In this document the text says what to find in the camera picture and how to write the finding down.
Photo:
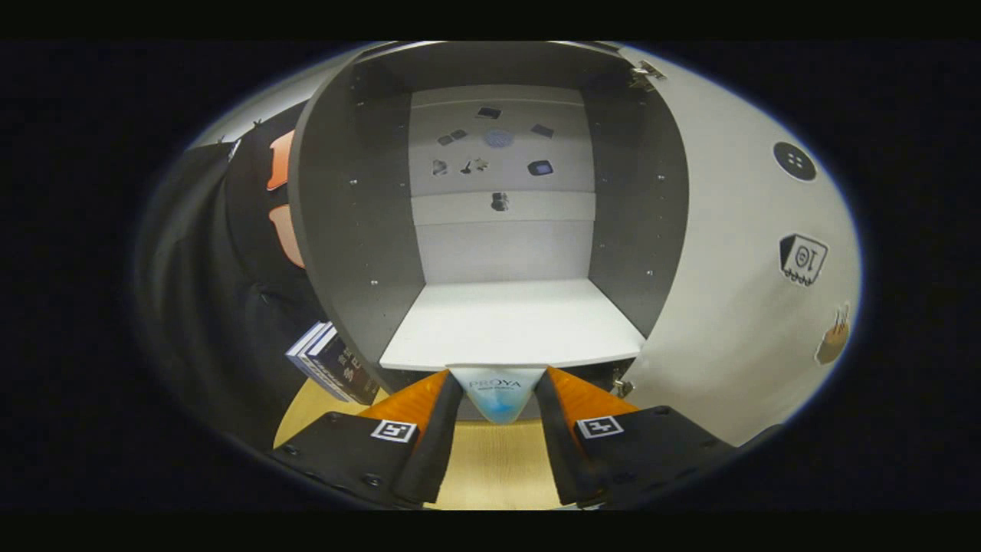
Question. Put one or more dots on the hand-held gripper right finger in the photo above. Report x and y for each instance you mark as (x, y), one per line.
(563, 452)

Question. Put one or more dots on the dark cover book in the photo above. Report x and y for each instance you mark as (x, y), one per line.
(345, 372)

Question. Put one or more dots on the white cabinet shelf board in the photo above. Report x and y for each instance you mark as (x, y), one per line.
(513, 322)

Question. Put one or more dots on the dark grey cabinet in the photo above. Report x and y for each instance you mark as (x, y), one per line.
(352, 230)

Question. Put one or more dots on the white blue cosmetic tube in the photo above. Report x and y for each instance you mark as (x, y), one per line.
(498, 399)

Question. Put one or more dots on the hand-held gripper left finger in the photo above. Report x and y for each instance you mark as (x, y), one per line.
(433, 452)

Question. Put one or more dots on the metal door hinge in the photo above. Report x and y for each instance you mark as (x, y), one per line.
(645, 73)
(621, 385)

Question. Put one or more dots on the black backdrop cloth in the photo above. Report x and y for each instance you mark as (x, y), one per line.
(199, 291)

